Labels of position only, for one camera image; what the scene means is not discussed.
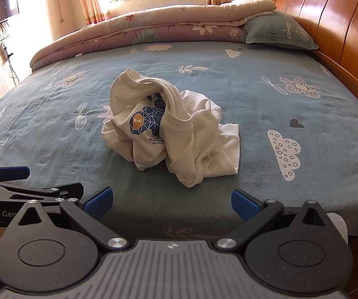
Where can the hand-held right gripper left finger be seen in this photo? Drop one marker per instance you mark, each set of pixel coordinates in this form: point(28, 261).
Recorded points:
point(99, 201)

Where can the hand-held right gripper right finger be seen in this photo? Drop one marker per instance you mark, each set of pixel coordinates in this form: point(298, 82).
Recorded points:
point(244, 205)

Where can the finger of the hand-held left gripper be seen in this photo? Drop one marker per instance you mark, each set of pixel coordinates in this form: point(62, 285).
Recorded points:
point(12, 172)
point(26, 191)

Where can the white long-sleeve printed shirt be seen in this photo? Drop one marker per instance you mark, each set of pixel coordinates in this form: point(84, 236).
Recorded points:
point(191, 137)

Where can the blue floral bed sheet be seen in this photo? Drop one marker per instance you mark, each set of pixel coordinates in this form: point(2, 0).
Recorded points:
point(244, 106)

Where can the teal floral pillow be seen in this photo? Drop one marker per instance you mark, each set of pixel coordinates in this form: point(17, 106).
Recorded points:
point(275, 32)

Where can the wall power strip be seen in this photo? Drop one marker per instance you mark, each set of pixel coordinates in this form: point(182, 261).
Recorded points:
point(3, 51)

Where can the wooden bed headboard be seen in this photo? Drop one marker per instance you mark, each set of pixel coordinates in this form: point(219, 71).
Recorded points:
point(337, 15)

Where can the folded pink floral quilt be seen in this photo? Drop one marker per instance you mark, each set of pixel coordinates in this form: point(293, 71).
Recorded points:
point(166, 28)

